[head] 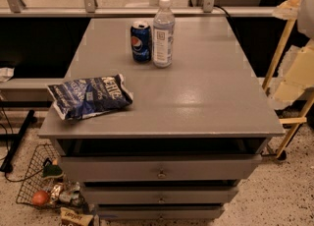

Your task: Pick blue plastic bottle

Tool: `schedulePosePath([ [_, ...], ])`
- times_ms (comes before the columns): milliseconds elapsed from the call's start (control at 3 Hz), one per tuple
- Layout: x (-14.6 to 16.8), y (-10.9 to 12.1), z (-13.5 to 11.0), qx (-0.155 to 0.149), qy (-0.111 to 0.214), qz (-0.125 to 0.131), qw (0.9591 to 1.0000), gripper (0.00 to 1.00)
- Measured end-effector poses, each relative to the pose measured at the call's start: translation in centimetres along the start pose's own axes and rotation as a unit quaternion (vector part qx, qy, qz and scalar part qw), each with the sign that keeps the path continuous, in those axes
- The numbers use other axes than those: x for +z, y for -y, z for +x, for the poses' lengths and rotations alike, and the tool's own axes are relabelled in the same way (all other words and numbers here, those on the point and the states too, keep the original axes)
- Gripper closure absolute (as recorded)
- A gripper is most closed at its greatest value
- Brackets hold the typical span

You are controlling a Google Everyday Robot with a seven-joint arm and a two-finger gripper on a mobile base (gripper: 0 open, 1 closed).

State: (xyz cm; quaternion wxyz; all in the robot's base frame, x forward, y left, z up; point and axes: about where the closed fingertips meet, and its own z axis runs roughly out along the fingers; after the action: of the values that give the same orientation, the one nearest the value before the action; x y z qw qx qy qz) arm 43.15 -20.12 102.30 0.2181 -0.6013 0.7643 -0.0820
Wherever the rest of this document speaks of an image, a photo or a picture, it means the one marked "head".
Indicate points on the blue chip bag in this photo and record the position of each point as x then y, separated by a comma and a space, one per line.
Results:
85, 98

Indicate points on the top grey drawer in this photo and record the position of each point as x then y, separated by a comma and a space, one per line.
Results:
159, 168

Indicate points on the blue Pepsi can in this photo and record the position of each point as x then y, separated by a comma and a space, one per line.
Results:
141, 41

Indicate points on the middle grey drawer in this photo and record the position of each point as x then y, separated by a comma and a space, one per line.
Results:
158, 195

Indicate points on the clear blue plastic bottle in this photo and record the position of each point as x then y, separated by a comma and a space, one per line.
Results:
163, 35

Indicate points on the bottom grey drawer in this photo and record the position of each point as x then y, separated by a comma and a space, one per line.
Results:
144, 212

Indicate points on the orange fruit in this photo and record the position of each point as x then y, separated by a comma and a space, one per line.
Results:
40, 198

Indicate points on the black wire basket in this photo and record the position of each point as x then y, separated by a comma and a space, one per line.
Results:
44, 154

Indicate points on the wooden easel frame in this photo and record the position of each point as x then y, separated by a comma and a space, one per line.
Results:
286, 81

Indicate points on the green sponge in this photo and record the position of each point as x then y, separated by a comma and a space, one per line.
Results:
52, 172

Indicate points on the grey drawer cabinet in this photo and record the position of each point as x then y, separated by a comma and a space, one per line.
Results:
208, 102

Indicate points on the white crumpled paper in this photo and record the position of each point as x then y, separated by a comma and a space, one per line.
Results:
6, 74

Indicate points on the yellow snack bag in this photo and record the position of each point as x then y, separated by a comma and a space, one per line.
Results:
71, 218

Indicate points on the crumpled silver wrapper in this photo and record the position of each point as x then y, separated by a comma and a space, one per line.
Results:
67, 193

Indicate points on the black metal stand leg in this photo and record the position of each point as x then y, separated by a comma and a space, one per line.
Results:
16, 139

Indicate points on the grey drawer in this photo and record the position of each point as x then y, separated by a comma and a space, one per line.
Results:
159, 168
158, 195
144, 212

